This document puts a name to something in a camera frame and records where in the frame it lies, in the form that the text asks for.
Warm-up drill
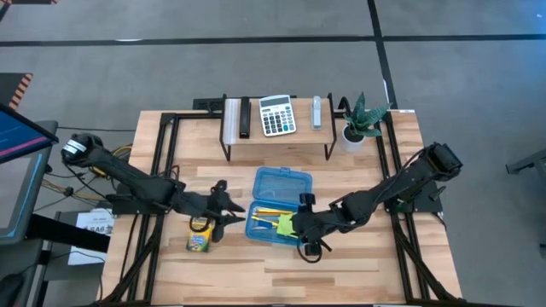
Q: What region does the black monitor stand base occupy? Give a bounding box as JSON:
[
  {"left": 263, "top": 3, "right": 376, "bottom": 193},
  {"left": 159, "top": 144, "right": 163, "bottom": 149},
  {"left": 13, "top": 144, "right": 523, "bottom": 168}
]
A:
[{"left": 0, "top": 212, "right": 112, "bottom": 307}]

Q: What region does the grey desk calculator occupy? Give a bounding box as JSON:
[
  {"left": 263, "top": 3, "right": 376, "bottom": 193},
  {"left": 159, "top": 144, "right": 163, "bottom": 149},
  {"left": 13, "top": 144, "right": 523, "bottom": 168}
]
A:
[{"left": 258, "top": 94, "right": 298, "bottom": 138}]

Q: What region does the dark computer screen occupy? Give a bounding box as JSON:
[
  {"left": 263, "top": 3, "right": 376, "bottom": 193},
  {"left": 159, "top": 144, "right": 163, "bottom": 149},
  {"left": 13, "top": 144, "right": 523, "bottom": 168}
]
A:
[{"left": 0, "top": 101, "right": 60, "bottom": 165}]

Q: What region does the black power strip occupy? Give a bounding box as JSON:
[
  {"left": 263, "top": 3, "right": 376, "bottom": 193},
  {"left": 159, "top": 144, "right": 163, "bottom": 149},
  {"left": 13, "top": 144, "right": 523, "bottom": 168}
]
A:
[{"left": 192, "top": 96, "right": 224, "bottom": 113}]

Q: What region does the yellow cable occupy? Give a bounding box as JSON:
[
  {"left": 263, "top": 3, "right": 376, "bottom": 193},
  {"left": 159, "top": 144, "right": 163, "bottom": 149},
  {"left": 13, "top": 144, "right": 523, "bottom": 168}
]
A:
[{"left": 91, "top": 144, "right": 134, "bottom": 177}]

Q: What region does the blue plastic pencil case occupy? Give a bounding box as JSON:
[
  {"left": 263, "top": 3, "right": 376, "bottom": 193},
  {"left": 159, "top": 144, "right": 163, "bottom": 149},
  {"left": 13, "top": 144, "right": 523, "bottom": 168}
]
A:
[{"left": 244, "top": 165, "right": 314, "bottom": 247}]

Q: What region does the green sticky note pad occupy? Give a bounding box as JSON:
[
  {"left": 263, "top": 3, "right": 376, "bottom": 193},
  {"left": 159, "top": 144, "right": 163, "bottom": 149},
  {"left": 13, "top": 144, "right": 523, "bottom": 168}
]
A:
[{"left": 275, "top": 211, "right": 299, "bottom": 240}]

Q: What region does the potted plant in white pot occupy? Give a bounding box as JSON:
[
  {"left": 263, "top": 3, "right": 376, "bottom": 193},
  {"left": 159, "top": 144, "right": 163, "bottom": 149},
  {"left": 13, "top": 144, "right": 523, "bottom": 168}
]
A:
[{"left": 339, "top": 91, "right": 392, "bottom": 154}]

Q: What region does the hazard striped floor plate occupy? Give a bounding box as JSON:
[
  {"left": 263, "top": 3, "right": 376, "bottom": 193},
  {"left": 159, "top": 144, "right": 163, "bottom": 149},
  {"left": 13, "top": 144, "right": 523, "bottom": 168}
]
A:
[{"left": 0, "top": 72, "right": 34, "bottom": 112}]

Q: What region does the black stapler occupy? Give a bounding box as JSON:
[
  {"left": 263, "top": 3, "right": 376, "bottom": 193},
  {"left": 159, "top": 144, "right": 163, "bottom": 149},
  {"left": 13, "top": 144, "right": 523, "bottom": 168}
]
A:
[{"left": 238, "top": 96, "right": 252, "bottom": 140}]

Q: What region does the black aluminium table frame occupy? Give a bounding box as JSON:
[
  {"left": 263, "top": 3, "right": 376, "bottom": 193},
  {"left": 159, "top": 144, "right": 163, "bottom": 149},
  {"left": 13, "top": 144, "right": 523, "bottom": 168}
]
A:
[{"left": 100, "top": 96, "right": 466, "bottom": 306}]

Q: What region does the wooden shelf riser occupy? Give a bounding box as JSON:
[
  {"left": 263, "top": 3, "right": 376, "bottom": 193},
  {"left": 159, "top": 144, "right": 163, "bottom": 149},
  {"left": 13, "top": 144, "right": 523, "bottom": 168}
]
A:
[{"left": 218, "top": 92, "right": 338, "bottom": 162}]

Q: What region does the yellow crayon box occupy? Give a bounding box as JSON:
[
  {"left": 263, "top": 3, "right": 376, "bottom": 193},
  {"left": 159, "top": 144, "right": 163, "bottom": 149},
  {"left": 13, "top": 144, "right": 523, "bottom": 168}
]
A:
[{"left": 185, "top": 216, "right": 216, "bottom": 253}]

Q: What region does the grey stand leg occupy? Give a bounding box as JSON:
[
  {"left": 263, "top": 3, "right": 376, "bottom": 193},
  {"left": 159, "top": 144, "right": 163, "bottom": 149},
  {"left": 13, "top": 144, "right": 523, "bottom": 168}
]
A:
[{"left": 505, "top": 148, "right": 546, "bottom": 176}]

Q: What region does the white printed paper sheet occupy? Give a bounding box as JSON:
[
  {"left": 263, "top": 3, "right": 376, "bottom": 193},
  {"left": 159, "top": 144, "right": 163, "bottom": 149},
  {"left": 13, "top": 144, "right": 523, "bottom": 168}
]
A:
[{"left": 67, "top": 207, "right": 117, "bottom": 267}]

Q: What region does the black floor cable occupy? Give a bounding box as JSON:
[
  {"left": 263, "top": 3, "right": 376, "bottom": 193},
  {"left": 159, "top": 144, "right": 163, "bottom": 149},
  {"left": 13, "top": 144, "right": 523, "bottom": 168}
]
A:
[{"left": 57, "top": 125, "right": 137, "bottom": 133}]

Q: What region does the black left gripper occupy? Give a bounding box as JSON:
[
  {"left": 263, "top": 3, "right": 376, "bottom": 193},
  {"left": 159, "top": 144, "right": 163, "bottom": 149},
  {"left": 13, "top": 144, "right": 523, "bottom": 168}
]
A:
[{"left": 182, "top": 179, "right": 247, "bottom": 245}]

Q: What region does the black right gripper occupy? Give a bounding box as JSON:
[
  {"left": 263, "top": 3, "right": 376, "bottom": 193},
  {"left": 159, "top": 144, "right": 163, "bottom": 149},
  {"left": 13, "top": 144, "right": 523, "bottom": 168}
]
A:
[{"left": 289, "top": 192, "right": 345, "bottom": 264}]

